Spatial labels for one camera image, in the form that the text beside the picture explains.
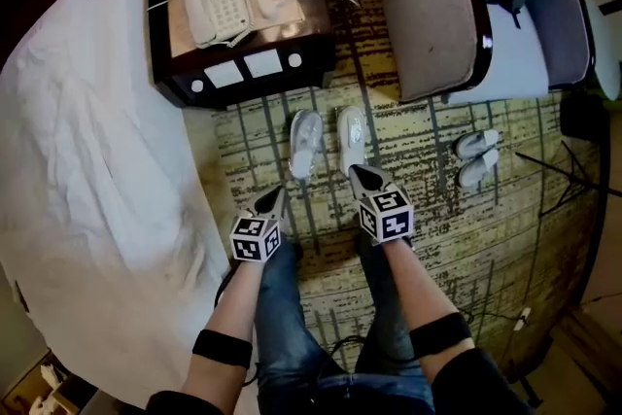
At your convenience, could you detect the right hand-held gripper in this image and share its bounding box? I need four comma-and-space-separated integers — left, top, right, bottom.
348, 163, 416, 245

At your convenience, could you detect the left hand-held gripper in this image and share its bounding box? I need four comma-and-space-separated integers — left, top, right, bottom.
227, 185, 288, 265

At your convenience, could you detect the black forearm band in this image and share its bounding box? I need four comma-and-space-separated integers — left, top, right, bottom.
191, 329, 254, 368
408, 311, 473, 359

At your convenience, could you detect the person's right forearm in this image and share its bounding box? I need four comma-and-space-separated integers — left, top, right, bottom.
382, 240, 480, 378

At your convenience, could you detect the person's left forearm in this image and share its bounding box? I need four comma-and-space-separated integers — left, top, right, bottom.
181, 259, 273, 410

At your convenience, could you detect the dark wooden nightstand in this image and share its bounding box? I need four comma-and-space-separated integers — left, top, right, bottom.
145, 0, 339, 111

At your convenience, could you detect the black tripod light stand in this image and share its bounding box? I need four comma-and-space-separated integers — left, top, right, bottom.
513, 138, 622, 220

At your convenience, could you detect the white bed duvet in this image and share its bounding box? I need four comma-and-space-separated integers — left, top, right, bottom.
0, 0, 232, 398

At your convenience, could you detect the armchair with blue seat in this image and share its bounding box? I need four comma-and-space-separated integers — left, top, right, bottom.
381, 0, 597, 106

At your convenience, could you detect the white oval device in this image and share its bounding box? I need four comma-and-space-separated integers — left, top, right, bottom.
256, 0, 283, 20

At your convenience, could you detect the black waste bin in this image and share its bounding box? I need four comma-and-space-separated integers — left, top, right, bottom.
558, 92, 607, 143

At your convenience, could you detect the person's black top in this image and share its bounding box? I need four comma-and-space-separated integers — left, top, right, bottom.
144, 346, 538, 415

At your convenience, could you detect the round white side table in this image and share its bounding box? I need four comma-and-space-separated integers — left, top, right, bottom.
584, 0, 622, 102

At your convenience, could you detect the white pillow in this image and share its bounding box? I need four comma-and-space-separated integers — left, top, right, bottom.
9, 0, 147, 79

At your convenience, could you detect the white packing paper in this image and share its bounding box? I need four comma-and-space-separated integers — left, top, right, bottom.
36, 362, 67, 415

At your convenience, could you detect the open cardboard box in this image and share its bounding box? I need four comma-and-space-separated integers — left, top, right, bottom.
0, 349, 96, 415

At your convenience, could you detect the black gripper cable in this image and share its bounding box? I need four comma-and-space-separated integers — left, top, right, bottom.
213, 266, 237, 310

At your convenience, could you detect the white square switch panel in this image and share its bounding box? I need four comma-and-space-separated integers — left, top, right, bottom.
242, 49, 284, 80
203, 61, 245, 89

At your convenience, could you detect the white cable plug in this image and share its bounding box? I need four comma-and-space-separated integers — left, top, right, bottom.
513, 306, 534, 332

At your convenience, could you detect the white corded telephone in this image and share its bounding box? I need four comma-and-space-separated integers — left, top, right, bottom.
179, 0, 255, 51

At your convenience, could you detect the white telephone cable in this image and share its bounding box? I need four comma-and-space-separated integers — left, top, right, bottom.
145, 0, 186, 14

